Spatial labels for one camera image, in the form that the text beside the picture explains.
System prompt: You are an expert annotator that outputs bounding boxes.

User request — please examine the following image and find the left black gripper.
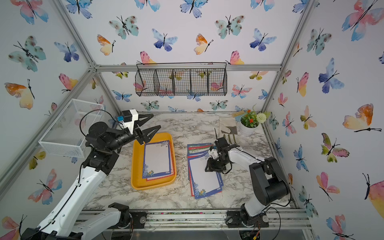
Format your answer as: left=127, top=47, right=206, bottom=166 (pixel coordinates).
left=106, top=114, right=159, bottom=154

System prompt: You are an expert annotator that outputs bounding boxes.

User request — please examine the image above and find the green floral stationery paper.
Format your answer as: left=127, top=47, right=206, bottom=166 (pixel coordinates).
left=188, top=143, right=212, bottom=147
left=188, top=146, right=211, bottom=156

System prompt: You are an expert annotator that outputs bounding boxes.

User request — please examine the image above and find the red stationery paper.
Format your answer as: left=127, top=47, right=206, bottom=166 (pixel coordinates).
left=188, top=145, right=212, bottom=151
left=145, top=140, right=175, bottom=182
left=188, top=158, right=195, bottom=197

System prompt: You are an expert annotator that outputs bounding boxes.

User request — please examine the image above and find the yellow plastic storage tray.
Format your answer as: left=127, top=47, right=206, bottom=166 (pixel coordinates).
left=131, top=133, right=177, bottom=190

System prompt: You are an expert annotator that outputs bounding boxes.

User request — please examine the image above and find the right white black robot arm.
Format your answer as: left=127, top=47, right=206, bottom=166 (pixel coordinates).
left=205, top=138, right=291, bottom=229

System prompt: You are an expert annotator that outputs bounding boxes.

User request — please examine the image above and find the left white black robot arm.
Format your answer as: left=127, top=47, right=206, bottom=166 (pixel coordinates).
left=21, top=110, right=161, bottom=240

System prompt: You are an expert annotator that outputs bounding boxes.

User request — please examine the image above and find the beige green gardening glove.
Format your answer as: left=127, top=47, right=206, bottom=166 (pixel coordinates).
left=219, top=118, right=238, bottom=144

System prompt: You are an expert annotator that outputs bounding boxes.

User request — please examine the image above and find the small wooden hand brush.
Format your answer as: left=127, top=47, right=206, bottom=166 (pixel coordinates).
left=232, top=110, right=246, bottom=118

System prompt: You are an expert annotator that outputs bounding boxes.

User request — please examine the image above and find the white potted flower plant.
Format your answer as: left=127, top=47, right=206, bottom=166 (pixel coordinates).
left=240, top=109, right=271, bottom=137

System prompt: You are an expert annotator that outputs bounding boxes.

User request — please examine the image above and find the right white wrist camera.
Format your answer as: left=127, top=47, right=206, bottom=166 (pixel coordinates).
left=209, top=147, right=219, bottom=159

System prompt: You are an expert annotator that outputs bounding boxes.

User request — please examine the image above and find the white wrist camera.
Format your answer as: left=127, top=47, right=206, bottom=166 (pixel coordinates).
left=209, top=147, right=219, bottom=159
left=117, top=109, right=139, bottom=134

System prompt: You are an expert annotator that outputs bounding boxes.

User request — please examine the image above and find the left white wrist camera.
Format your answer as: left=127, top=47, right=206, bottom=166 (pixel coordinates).
left=117, top=109, right=139, bottom=134

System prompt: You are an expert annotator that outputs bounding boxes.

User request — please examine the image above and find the black wire wall basket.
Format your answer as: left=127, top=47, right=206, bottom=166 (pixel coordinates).
left=134, top=62, right=228, bottom=97

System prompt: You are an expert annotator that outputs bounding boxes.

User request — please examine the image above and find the white mesh wall basket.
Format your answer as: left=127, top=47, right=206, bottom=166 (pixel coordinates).
left=39, top=99, right=105, bottom=158

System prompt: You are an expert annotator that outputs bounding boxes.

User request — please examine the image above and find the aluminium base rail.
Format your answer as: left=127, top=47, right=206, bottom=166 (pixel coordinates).
left=59, top=208, right=313, bottom=232

